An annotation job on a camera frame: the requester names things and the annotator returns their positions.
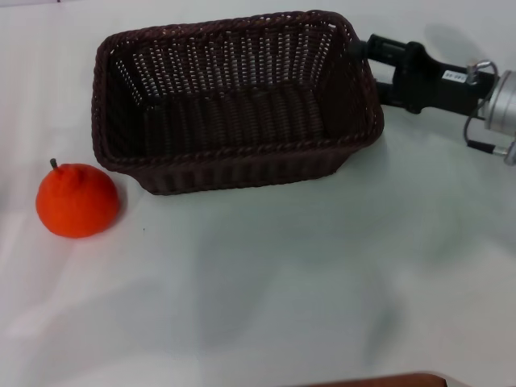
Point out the white tablecloth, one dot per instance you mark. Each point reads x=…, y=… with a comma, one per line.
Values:
x=262, y=302

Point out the brown wooden edge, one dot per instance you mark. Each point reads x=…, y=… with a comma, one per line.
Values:
x=383, y=381

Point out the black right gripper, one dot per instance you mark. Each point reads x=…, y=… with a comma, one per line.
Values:
x=439, y=86

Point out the dark brown woven basket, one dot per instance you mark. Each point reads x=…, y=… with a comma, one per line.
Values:
x=250, y=117

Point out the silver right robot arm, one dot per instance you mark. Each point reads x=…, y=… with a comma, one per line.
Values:
x=504, y=105

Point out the orange toy fruit with stem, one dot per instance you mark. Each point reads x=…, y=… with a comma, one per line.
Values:
x=76, y=205

